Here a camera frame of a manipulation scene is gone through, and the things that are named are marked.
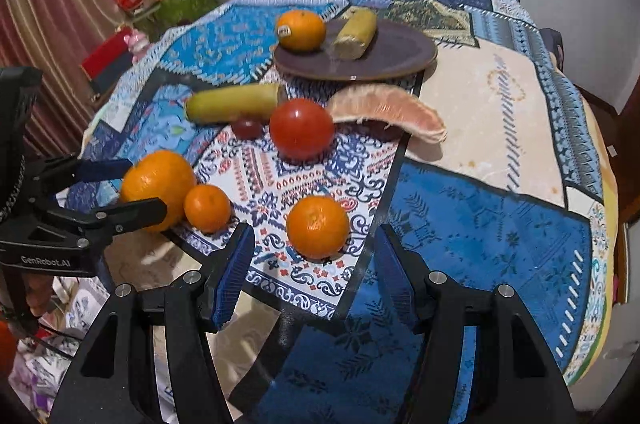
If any small mandarin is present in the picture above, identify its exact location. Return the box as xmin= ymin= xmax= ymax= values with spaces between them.
xmin=183 ymin=184 xmax=232 ymax=235

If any small dark red grape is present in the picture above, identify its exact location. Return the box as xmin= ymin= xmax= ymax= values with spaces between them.
xmin=232 ymin=118 xmax=263 ymax=141

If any dark blue cushion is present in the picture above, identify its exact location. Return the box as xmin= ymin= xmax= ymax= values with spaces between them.
xmin=540 ymin=29 xmax=566 ymax=70

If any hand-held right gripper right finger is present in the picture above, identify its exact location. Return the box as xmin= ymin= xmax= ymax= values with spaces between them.
xmin=372 ymin=224 xmax=578 ymax=424

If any medium orange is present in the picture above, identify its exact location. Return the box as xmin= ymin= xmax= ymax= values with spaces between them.
xmin=286 ymin=195 xmax=350 ymax=261

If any brown oval plate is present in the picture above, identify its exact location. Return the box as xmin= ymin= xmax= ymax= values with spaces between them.
xmin=273 ymin=18 xmax=439 ymax=83

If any red flat box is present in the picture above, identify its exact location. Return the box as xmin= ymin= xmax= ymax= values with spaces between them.
xmin=81 ymin=29 xmax=136 ymax=95

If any pink plush toy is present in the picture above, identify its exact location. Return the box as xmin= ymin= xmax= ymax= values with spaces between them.
xmin=122 ymin=29 xmax=150 ymax=65

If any red tomato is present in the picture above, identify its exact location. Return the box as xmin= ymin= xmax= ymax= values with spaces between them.
xmin=269 ymin=99 xmax=336 ymax=162

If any short yellow banana piece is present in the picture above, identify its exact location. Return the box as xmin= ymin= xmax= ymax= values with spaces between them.
xmin=334 ymin=8 xmax=378 ymax=60

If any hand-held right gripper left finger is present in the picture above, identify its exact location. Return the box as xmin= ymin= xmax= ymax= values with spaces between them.
xmin=47 ymin=223 xmax=257 ymax=424

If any striped brown curtain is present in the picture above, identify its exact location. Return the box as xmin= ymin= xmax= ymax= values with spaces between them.
xmin=0 ymin=0 xmax=133 ymax=155

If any green bag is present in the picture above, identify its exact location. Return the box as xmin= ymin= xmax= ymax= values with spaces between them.
xmin=132 ymin=0 xmax=221 ymax=40

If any long greenish banana piece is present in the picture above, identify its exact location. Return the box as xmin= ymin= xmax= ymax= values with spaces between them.
xmin=185 ymin=83 xmax=288 ymax=125

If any orange with white sticker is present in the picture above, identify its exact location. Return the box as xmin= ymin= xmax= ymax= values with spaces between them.
xmin=276 ymin=10 xmax=327 ymax=53

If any floral bedsheet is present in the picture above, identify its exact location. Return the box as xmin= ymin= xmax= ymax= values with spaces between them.
xmin=10 ymin=274 xmax=111 ymax=405

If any blue patchwork tablecloth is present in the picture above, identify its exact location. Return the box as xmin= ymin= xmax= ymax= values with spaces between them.
xmin=55 ymin=0 xmax=621 ymax=424

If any large orange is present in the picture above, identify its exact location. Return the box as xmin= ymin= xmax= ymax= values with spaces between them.
xmin=120 ymin=150 xmax=197 ymax=233

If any pink pomelo segment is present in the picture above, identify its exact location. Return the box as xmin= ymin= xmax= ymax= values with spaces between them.
xmin=325 ymin=85 xmax=447 ymax=145

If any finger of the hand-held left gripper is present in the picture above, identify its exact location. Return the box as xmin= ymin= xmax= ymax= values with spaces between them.
xmin=27 ymin=155 xmax=135 ymax=195
xmin=30 ymin=198 xmax=168 ymax=251

